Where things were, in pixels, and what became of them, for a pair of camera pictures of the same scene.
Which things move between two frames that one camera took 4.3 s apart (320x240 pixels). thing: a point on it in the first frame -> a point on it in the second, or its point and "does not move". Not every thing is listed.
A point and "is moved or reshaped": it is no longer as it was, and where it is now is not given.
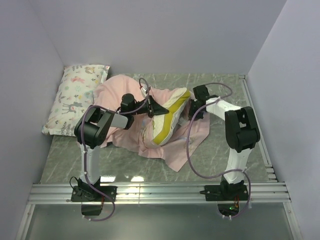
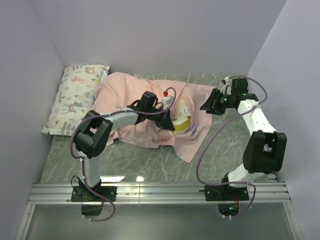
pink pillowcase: [187, 138] is moved or reshaped
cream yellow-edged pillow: [164, 124] -> [181, 124]
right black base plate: [226, 191] does not move
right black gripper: [191, 112] -> [215, 95]
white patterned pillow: [75, 96] does not move
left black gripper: [154, 108] -> [167, 123]
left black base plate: [85, 193] does not move
